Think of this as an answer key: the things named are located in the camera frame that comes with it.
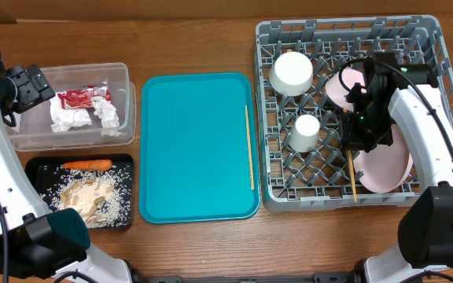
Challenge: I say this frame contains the red snack wrapper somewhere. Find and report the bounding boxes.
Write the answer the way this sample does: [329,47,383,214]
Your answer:
[57,85,111,109]

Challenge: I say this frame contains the black waste tray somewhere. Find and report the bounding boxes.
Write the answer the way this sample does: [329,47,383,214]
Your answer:
[24,153,134,231]

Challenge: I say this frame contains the pink food bowl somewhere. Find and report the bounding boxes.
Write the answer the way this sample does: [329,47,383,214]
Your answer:
[325,68,365,112]

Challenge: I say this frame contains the cream plastic cup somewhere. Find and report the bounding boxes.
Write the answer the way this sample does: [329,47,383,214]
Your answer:
[289,114,320,153]

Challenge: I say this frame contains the grey dishwasher rack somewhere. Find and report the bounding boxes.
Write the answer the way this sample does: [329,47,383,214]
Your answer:
[254,15,453,212]

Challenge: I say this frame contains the teal plastic tray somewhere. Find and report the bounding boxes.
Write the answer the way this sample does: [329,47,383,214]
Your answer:
[138,72,260,224]

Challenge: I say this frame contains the white napkin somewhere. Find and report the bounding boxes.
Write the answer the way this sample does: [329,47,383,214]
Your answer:
[50,97,92,132]

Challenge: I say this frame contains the pink round plate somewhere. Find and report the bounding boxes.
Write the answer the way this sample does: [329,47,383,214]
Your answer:
[353,124,413,193]

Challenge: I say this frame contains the orange carrot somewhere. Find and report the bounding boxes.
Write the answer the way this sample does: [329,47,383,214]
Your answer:
[61,160,113,171]

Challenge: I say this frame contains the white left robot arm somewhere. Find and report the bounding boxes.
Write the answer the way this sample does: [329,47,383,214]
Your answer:
[0,50,144,282]

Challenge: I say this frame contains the cream shallow bowl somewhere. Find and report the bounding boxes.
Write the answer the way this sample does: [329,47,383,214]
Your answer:
[269,51,314,97]

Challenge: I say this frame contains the clear plastic waste bin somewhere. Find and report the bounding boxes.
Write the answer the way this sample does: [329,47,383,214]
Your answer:
[6,62,137,152]

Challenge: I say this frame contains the rice and peanut leftovers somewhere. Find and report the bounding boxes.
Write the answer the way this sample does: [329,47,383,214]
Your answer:
[37,164,133,230]

